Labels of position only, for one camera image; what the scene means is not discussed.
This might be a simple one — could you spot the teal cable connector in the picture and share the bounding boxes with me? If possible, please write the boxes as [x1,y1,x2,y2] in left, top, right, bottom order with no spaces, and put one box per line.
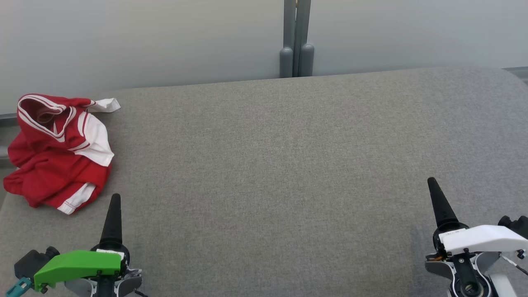
[5,277,33,297]

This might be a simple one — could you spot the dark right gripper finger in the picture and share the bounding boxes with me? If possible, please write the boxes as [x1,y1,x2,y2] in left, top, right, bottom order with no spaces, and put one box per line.
[427,177,459,230]

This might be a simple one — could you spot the red shorts with white trim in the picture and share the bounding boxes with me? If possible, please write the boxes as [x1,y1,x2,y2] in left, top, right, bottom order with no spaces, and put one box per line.
[3,132,112,215]

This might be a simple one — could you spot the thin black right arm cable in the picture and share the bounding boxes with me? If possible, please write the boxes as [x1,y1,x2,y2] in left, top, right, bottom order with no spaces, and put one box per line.
[500,254,528,276]

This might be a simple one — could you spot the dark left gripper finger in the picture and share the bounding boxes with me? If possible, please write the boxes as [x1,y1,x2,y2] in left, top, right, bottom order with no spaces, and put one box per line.
[100,193,124,248]

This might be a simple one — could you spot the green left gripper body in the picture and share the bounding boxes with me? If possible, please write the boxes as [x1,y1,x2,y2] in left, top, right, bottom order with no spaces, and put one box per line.
[34,243,131,292]

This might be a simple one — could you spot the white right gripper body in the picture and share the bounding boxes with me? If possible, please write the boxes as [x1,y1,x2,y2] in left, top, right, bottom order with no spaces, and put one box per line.
[431,222,528,254]

